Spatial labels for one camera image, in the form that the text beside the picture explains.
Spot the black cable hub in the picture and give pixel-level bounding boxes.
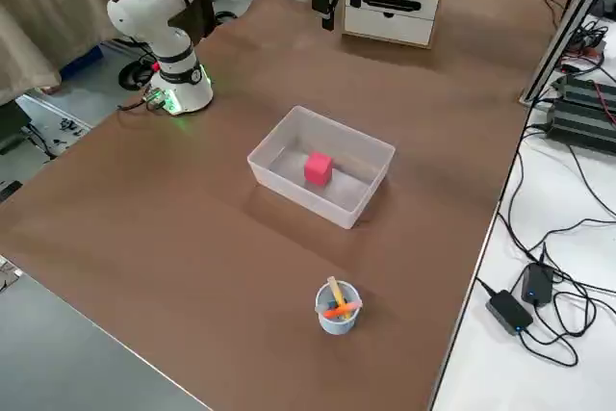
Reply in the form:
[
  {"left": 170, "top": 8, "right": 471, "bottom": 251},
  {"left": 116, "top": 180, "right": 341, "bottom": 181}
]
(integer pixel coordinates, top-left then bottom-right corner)
[{"left": 560, "top": 20, "right": 608, "bottom": 70}]

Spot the black adapter with blue light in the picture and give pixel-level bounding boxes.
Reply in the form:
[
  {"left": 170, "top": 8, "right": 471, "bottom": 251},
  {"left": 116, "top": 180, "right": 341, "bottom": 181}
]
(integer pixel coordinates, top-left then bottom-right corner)
[
  {"left": 484, "top": 289, "right": 535, "bottom": 337},
  {"left": 521, "top": 261, "right": 560, "bottom": 308}
]

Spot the white drawer without handle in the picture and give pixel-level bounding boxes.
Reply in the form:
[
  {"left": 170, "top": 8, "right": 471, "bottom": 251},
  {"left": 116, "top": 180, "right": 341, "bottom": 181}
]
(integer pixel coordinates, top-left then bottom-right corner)
[{"left": 342, "top": 5, "right": 438, "bottom": 48}]

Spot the white desk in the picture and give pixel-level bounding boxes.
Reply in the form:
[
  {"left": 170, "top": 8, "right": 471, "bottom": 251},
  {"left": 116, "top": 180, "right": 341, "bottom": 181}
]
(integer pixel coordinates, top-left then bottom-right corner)
[{"left": 430, "top": 0, "right": 616, "bottom": 411}]

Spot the translucent blue pen cup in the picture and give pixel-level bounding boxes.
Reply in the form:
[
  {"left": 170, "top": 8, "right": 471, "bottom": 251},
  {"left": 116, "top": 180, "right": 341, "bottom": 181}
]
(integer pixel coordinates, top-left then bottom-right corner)
[{"left": 315, "top": 280, "right": 362, "bottom": 337}]

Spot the grey side table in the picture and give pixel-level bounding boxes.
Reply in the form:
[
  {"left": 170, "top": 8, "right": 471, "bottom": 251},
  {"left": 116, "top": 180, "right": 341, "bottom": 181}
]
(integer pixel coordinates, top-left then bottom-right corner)
[{"left": 0, "top": 250, "right": 214, "bottom": 411}]

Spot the black ribbed power supply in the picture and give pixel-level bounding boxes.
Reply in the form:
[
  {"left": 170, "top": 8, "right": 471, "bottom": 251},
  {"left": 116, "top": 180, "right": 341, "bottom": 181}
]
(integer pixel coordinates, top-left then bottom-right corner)
[
  {"left": 546, "top": 98, "right": 616, "bottom": 158},
  {"left": 557, "top": 76, "right": 616, "bottom": 112}
]

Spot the beige curtain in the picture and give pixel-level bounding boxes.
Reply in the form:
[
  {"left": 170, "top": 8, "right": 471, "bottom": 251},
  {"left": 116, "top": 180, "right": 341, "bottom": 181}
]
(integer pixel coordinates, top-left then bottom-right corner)
[{"left": 0, "top": 0, "right": 145, "bottom": 107}]

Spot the blue bin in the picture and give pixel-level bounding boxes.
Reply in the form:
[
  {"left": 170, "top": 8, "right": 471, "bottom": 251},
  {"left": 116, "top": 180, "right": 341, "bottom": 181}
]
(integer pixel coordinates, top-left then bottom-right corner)
[{"left": 56, "top": 41, "right": 106, "bottom": 81}]

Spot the aluminium frame post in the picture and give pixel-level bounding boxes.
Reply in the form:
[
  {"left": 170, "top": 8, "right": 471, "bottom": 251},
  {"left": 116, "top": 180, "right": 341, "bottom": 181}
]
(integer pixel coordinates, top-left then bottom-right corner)
[{"left": 518, "top": 0, "right": 616, "bottom": 108}]

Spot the black wheel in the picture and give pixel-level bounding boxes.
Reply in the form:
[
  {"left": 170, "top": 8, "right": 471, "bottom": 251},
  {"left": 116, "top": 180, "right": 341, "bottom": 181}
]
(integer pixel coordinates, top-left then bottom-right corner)
[{"left": 117, "top": 55, "right": 156, "bottom": 92}]

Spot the green circuit board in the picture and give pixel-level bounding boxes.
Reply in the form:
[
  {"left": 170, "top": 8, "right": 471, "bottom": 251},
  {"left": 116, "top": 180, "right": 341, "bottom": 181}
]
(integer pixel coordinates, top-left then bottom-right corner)
[{"left": 142, "top": 87, "right": 168, "bottom": 113}]

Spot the orange marker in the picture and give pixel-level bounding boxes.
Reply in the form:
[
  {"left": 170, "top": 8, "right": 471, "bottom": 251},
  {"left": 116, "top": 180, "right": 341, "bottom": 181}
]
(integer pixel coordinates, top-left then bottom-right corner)
[{"left": 324, "top": 303, "right": 360, "bottom": 321}]

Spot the black case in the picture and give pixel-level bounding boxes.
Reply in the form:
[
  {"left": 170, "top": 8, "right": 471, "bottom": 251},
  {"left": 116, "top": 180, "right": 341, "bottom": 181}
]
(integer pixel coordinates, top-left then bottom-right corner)
[{"left": 0, "top": 101, "right": 31, "bottom": 156}]

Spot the red bag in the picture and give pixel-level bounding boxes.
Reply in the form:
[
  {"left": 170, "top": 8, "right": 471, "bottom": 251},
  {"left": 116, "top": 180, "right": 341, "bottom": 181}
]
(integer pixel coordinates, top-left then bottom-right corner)
[{"left": 303, "top": 151, "right": 334, "bottom": 187}]

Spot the yellow stick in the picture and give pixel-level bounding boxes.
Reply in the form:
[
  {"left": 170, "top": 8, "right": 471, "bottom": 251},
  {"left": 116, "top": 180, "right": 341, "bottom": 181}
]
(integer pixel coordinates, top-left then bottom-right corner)
[{"left": 327, "top": 275, "right": 346, "bottom": 309}]

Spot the clear plastic box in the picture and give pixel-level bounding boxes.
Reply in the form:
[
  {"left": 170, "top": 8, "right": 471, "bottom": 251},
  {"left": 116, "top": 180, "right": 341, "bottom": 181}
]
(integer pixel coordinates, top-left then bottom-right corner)
[{"left": 246, "top": 104, "right": 398, "bottom": 230}]

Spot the pale stick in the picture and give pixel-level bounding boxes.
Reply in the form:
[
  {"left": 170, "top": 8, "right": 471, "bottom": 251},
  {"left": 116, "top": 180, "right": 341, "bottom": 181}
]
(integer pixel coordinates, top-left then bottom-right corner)
[{"left": 314, "top": 299, "right": 362, "bottom": 314}]

